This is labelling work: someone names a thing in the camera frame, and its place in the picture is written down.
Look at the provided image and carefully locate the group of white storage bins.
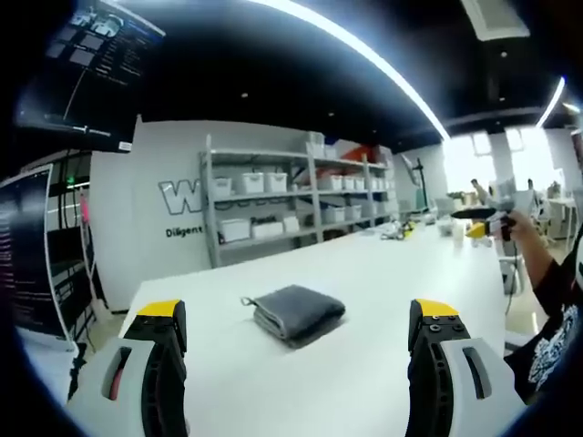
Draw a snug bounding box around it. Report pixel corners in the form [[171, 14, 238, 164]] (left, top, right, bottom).
[[211, 170, 397, 243]]

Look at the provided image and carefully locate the person's right hand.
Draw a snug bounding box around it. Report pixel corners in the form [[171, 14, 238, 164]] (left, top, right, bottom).
[[501, 211, 535, 242]]

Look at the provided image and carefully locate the ceiling air vent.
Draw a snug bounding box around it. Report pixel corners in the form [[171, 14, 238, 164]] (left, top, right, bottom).
[[458, 0, 532, 43]]

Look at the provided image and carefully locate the black equipment rack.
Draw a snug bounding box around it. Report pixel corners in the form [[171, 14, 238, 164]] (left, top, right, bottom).
[[45, 148, 111, 354]]

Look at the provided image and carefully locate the grey towel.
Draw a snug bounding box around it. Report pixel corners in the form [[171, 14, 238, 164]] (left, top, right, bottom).
[[240, 284, 347, 351]]

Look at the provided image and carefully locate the short ceiling light strip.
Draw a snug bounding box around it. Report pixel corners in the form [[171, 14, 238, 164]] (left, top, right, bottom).
[[534, 76, 567, 129]]

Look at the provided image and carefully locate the long ceiling light strip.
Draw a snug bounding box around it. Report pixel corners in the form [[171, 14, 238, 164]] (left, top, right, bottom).
[[254, 0, 453, 141]]

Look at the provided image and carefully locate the grey metal shelf rack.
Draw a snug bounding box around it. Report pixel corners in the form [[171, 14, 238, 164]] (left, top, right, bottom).
[[198, 133, 403, 269]]

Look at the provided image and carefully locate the hanging black monitor screen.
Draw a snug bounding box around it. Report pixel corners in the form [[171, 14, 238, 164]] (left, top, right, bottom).
[[12, 0, 168, 155]]

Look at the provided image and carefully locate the curved desktop monitor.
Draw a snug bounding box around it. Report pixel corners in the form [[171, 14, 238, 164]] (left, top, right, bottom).
[[0, 164, 77, 352]]

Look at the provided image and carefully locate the yellow and black tool clutter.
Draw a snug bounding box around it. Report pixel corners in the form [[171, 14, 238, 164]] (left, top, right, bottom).
[[379, 217, 419, 243]]

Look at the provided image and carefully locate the person in black shirt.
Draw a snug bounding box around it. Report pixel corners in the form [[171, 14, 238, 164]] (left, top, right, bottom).
[[502, 236, 583, 407]]

